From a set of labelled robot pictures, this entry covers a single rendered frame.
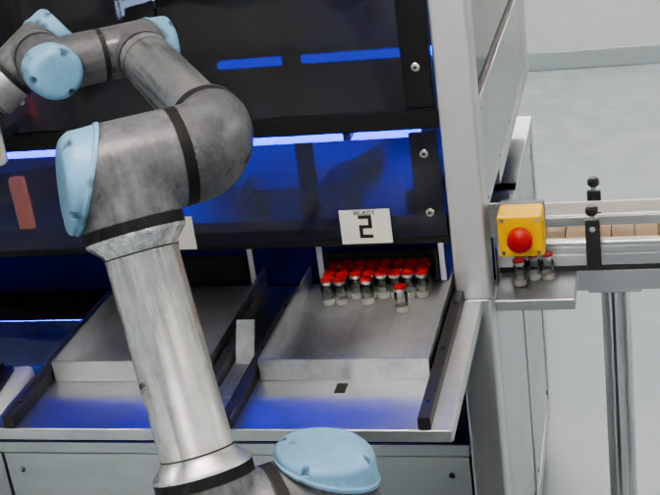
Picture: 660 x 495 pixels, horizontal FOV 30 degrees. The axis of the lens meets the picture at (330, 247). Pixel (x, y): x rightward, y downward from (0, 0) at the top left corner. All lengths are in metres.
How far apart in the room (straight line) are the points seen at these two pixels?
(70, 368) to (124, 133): 0.69
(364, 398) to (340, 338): 0.20
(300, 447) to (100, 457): 1.01
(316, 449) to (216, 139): 0.37
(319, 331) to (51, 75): 0.61
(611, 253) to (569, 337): 1.72
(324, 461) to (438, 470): 0.84
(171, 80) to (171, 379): 0.40
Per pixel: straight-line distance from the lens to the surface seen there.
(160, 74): 1.59
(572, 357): 3.70
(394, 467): 2.23
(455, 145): 1.94
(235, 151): 1.40
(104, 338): 2.11
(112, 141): 1.37
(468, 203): 1.98
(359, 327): 1.99
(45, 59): 1.72
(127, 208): 1.35
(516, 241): 1.95
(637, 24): 6.61
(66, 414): 1.91
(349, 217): 2.02
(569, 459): 3.24
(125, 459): 2.38
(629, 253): 2.11
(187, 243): 2.11
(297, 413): 1.78
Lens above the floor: 1.76
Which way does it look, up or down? 22 degrees down
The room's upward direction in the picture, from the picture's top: 8 degrees counter-clockwise
